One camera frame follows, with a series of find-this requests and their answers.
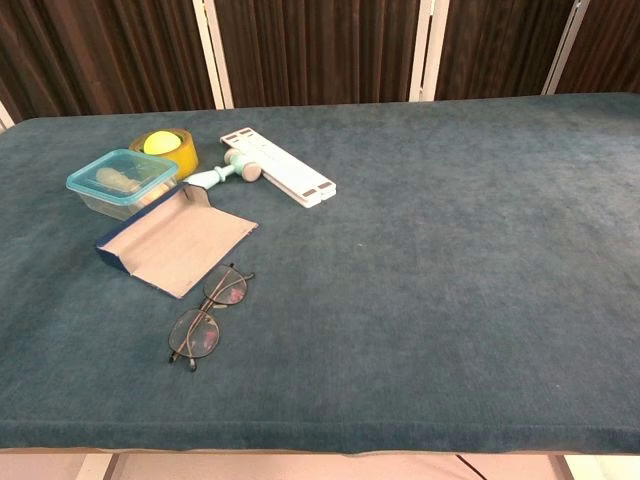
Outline thin-framed eyeglasses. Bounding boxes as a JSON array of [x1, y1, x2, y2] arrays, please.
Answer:
[[167, 263, 256, 374]]

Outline blue glasses case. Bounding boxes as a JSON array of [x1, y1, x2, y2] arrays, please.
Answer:
[[95, 182, 260, 300]]

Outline clear container teal lid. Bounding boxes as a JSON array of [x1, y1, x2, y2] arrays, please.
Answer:
[[65, 148, 180, 222]]

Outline white folding stand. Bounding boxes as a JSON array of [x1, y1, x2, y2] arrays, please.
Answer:
[[219, 128, 337, 209]]

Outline blue tablecloth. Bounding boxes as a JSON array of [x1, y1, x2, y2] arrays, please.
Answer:
[[0, 92, 640, 456]]

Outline mint handheld roller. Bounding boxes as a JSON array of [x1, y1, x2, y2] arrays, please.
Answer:
[[182, 148, 260, 192]]

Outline yellow tape roll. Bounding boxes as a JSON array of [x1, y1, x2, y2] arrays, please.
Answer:
[[128, 128, 200, 181]]

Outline wooden item inside container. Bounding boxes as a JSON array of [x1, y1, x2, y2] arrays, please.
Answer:
[[139, 183, 172, 207]]

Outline yellow-green tennis ball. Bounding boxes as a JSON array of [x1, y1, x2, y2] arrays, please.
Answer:
[[143, 130, 182, 156]]

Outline brown curtain panel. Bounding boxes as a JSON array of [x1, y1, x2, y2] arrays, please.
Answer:
[[554, 0, 640, 96], [212, 0, 424, 109], [434, 0, 576, 101], [0, 0, 224, 124]]

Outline white item inside container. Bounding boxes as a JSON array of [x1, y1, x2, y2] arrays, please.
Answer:
[[94, 167, 144, 194]]

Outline white table leg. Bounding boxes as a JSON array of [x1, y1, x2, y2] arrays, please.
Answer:
[[547, 453, 576, 480], [74, 453, 121, 480]]

